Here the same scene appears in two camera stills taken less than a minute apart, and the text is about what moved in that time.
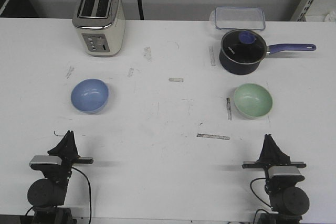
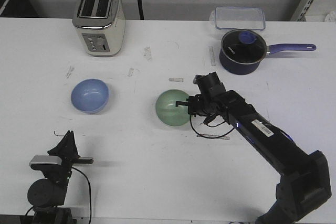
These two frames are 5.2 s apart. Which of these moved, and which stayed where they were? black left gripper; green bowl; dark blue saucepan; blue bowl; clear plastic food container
Moved: green bowl
Stayed: clear plastic food container; dark blue saucepan; blue bowl; black left gripper
